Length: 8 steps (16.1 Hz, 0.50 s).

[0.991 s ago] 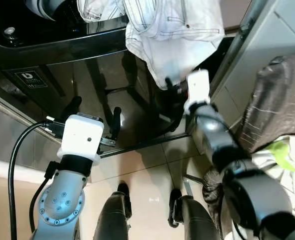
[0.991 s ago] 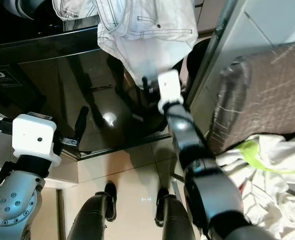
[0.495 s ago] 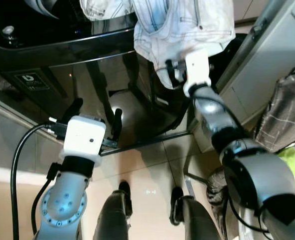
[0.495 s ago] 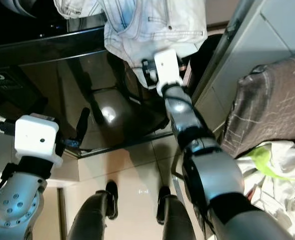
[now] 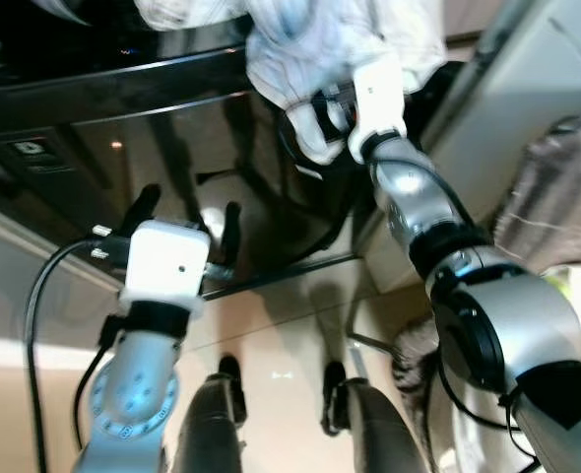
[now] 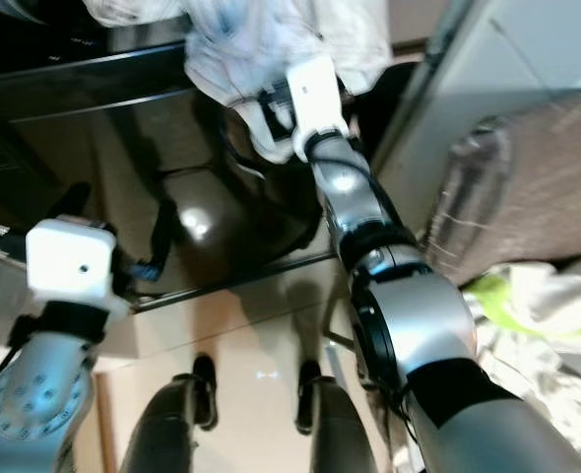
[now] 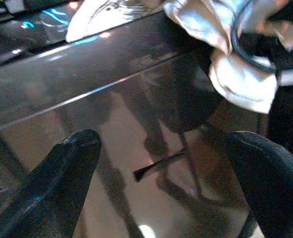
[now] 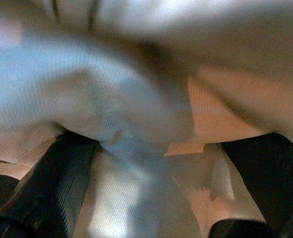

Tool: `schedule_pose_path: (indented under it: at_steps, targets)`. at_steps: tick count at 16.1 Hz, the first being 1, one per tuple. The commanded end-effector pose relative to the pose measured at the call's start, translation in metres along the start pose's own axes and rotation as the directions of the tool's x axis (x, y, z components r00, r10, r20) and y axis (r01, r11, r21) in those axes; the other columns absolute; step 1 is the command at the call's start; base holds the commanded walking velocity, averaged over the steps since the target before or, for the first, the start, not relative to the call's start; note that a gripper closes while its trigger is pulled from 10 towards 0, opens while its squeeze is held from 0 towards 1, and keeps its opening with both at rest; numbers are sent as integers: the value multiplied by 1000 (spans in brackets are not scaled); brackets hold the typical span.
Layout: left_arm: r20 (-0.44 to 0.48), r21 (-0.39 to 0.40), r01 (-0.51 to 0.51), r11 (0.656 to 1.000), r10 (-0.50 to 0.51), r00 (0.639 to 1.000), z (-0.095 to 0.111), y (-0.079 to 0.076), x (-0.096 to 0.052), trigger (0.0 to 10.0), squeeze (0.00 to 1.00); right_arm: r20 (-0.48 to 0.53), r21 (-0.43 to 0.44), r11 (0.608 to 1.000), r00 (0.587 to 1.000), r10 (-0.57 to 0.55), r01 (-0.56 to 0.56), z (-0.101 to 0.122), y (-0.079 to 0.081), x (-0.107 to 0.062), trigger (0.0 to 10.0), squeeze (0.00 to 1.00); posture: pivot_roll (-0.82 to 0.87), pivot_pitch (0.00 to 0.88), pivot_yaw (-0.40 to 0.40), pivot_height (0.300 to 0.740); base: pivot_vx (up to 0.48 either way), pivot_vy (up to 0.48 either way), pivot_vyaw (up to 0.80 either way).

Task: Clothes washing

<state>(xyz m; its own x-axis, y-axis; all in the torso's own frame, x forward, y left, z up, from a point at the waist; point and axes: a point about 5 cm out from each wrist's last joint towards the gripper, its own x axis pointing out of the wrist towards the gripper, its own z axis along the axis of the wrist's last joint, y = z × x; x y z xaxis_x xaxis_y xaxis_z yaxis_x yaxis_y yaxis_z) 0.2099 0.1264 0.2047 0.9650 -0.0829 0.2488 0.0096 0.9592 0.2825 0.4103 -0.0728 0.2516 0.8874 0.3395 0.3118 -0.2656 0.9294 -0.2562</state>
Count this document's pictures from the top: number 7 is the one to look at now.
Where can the white printed garment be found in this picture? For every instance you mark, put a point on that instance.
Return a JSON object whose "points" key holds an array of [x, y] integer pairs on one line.
{"points": [[236, 84]]}

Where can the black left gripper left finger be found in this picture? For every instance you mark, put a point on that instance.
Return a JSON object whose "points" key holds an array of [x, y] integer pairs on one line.
{"points": [[49, 186]]}

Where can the black top-load washing machine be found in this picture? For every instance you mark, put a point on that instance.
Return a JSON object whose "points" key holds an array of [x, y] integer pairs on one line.
{"points": [[62, 74]]}

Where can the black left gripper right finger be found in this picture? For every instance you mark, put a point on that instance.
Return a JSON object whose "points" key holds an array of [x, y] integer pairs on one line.
{"points": [[278, 188]]}

